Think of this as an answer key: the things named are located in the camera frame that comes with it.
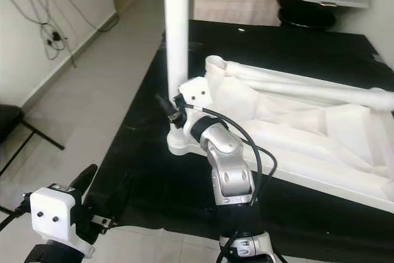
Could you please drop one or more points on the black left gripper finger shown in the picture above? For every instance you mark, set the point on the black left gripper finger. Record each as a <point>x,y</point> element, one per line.
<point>85,177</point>

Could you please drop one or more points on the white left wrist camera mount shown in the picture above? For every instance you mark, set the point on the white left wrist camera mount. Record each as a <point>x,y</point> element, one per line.
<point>52,214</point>

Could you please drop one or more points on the grey tape strip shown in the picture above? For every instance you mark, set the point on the grey tape strip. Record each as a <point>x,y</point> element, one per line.
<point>378,58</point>

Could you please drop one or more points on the black chair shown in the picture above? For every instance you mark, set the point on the black chair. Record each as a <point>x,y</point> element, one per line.
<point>9,121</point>

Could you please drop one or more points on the white lace covered stand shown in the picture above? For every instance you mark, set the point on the white lace covered stand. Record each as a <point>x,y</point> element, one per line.
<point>240,4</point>

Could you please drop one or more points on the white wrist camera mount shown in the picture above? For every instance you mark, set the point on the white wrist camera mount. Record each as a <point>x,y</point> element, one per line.
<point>197,93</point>
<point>52,214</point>

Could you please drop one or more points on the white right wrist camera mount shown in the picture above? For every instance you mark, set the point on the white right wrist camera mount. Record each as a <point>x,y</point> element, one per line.
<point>197,93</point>

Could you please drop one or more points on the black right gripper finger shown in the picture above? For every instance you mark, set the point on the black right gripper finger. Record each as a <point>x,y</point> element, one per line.
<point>165,105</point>

